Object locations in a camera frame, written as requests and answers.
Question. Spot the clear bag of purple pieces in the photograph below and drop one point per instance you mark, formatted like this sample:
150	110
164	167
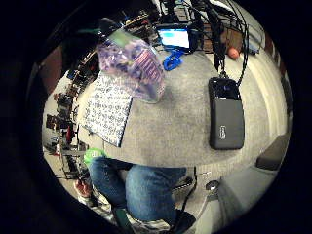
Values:
136	68

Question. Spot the blue plastic clamp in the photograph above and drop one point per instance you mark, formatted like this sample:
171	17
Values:
172	60

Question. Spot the black power bank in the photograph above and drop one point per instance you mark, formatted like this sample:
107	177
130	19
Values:
226	120

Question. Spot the green cloth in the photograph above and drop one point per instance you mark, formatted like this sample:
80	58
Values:
93	154

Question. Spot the the person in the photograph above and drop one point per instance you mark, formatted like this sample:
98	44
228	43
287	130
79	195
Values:
146	191

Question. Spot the laptop with lit screen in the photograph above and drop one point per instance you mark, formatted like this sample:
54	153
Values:
175	38

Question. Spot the round silver chair foot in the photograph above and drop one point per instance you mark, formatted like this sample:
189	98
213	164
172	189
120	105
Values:
212	185

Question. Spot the cluttered metal shelf rack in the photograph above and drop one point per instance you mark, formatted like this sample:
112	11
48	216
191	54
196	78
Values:
66	110

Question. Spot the orange ball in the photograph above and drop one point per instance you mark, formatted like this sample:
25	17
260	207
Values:
233	53

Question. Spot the red shoe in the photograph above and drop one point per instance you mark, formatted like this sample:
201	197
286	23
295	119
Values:
83	188

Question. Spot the grey upholstered chair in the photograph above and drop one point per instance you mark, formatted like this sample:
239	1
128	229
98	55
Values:
243	191

